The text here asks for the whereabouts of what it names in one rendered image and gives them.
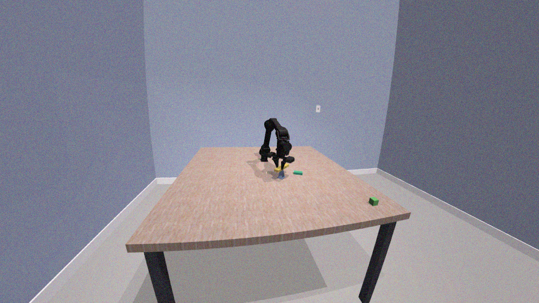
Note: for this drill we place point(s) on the yellow bar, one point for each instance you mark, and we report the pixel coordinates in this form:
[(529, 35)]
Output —
[(278, 169)]

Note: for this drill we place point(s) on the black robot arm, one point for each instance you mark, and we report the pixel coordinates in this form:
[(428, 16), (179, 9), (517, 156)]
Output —
[(282, 138)]

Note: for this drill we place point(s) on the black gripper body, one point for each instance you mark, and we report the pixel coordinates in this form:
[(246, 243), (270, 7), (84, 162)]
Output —
[(280, 153)]

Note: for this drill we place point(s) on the small green block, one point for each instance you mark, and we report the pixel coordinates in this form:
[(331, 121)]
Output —
[(373, 201)]

